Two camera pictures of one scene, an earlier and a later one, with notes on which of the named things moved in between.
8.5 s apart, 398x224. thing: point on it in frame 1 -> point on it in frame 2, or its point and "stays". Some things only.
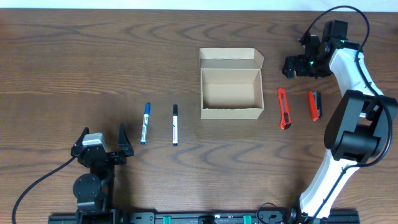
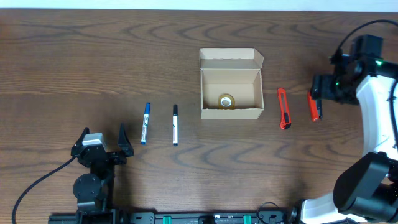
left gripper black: x=106 y=156 stays
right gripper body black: x=292 y=66 -> x=319 y=90
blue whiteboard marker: x=145 y=123 stays
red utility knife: x=285 y=117 stays
